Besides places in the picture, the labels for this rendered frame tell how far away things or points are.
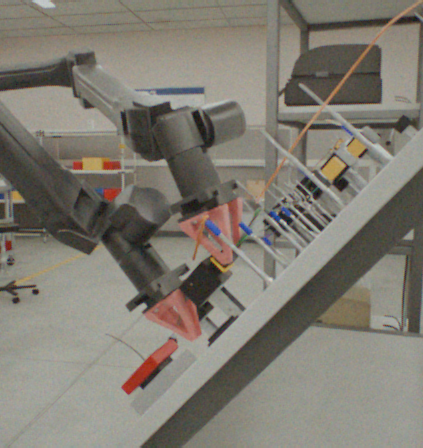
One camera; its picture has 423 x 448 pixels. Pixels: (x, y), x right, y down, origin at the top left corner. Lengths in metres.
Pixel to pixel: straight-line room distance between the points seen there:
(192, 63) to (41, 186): 7.90
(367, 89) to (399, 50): 6.79
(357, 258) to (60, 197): 0.38
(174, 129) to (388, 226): 0.30
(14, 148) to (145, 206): 0.18
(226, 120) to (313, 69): 1.03
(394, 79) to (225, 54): 2.58
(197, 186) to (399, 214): 0.27
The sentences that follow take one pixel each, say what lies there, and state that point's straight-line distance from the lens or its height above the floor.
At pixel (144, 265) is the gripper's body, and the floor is 1.15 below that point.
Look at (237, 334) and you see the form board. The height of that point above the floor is 1.16.
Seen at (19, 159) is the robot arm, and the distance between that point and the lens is 0.67.
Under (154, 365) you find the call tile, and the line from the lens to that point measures 0.50.
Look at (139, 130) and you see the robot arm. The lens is 0.74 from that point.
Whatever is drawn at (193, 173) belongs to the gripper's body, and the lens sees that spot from 0.67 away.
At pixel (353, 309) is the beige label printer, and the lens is 1.76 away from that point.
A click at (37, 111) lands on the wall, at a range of 9.39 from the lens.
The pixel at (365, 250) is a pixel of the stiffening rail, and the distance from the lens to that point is 0.52.
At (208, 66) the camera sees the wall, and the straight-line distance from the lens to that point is 8.49.
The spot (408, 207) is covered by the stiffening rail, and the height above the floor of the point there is 1.26.
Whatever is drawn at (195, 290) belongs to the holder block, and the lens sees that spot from 0.71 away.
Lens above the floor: 1.30
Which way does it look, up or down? 8 degrees down
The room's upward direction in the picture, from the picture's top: straight up
